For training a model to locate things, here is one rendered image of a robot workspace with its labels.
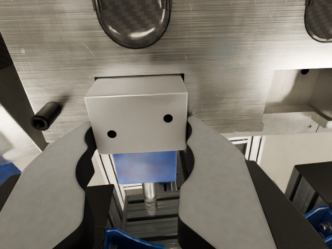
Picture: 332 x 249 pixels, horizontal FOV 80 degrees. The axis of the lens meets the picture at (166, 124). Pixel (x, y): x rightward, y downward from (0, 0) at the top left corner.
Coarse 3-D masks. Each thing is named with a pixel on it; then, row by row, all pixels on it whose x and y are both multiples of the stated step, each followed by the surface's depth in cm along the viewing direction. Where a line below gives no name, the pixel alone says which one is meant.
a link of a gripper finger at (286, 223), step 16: (256, 176) 7; (256, 192) 7; (272, 192) 7; (272, 208) 6; (288, 208) 6; (272, 224) 6; (288, 224) 6; (304, 224) 6; (288, 240) 5; (304, 240) 5; (320, 240) 5
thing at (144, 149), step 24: (96, 96) 9; (120, 96) 10; (144, 96) 10; (168, 96) 10; (96, 120) 10; (120, 120) 10; (144, 120) 10; (168, 120) 11; (96, 144) 11; (120, 144) 11; (144, 144) 11; (168, 144) 11; (120, 168) 14; (144, 168) 14; (168, 168) 14; (144, 192) 16
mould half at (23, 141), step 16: (0, 80) 17; (16, 80) 18; (0, 96) 16; (16, 96) 18; (0, 112) 16; (16, 112) 17; (32, 112) 19; (0, 128) 17; (16, 128) 17; (32, 128) 18; (0, 144) 18; (16, 144) 18; (32, 144) 18; (0, 160) 19; (16, 160) 19
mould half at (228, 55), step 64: (0, 0) 10; (64, 0) 10; (192, 0) 10; (256, 0) 10; (64, 64) 11; (128, 64) 11; (192, 64) 12; (256, 64) 12; (320, 64) 12; (64, 128) 13; (256, 128) 14
